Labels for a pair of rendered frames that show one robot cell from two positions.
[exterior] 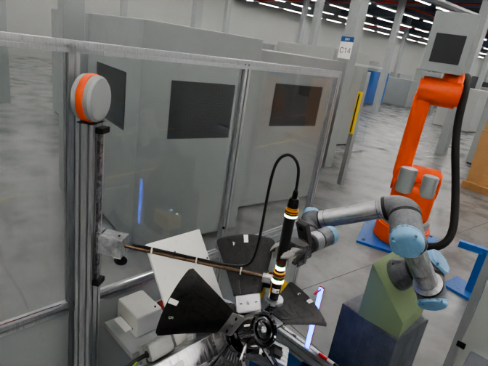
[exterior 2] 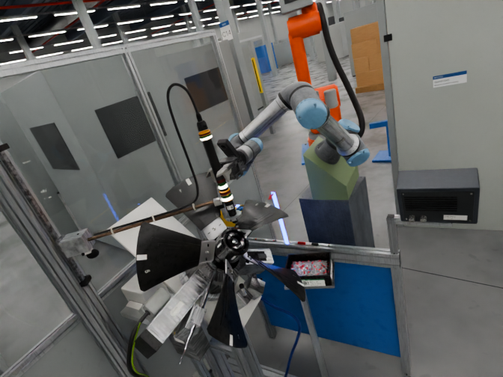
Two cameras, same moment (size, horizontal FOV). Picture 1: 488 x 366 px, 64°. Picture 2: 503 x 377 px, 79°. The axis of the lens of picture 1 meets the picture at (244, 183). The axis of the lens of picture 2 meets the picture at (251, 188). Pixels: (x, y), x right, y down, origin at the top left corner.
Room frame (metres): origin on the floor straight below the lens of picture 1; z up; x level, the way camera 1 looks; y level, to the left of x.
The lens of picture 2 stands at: (0.10, -0.16, 1.85)
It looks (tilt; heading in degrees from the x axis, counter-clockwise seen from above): 24 degrees down; 354
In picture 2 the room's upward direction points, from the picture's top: 17 degrees counter-clockwise
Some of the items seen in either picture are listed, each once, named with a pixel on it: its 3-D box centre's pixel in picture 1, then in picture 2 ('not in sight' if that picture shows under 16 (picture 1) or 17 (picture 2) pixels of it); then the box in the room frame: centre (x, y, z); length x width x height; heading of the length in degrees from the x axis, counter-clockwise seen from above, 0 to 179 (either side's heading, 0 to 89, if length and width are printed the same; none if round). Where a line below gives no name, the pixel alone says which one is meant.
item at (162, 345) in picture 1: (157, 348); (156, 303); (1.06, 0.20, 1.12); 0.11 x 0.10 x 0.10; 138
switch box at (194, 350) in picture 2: not in sight; (186, 333); (1.27, 0.23, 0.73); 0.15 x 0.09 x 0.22; 48
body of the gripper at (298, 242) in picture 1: (301, 248); (233, 164); (1.30, -0.24, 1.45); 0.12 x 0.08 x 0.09; 138
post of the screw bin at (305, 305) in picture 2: not in sight; (313, 332); (1.27, -0.37, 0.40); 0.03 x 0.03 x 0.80; 63
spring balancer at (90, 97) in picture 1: (91, 98); not in sight; (1.30, 0.54, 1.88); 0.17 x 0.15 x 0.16; 138
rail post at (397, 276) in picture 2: not in sight; (402, 324); (1.13, -0.81, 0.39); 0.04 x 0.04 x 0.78; 48
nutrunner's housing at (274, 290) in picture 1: (283, 251); (218, 171); (1.21, -0.17, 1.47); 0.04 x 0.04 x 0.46
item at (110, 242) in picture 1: (112, 242); (75, 243); (1.29, 0.45, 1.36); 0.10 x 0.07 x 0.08; 83
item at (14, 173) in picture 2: (99, 210); (47, 221); (1.29, 0.50, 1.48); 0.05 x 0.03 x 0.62; 173
